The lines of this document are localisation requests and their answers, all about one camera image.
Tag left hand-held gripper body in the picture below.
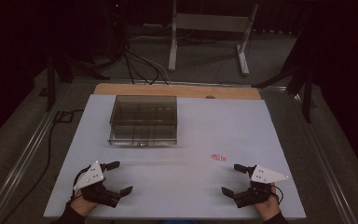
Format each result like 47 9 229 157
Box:
73 161 121 209

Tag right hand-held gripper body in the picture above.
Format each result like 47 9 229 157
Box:
233 165 289 209

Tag small red item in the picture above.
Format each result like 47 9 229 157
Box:
210 153 228 162

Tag clear plastic drawer box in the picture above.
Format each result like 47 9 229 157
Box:
107 94 179 148

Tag person's left hand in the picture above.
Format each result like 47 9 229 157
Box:
69 189 99 217

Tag person's right hand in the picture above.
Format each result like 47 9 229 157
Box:
255 184 282 222

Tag white table mat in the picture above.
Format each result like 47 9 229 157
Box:
42 93 308 220

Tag black tripod stand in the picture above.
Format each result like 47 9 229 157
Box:
38 46 111 113
251 60 315 124

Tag white power strip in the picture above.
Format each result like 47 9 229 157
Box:
142 22 170 30

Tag grey metal stand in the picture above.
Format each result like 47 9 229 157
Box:
168 0 260 77

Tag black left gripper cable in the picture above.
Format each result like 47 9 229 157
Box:
70 166 91 202

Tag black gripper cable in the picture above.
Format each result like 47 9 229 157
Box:
273 185 284 203
70 166 91 202

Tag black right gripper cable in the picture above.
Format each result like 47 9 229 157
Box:
273 185 284 203

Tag long black floor cable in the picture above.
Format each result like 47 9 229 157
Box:
0 108 85 224

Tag aluminium floor rail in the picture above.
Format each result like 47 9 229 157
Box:
287 88 358 224
0 81 73 224

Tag bundle of floor cables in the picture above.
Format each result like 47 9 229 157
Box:
121 34 171 86

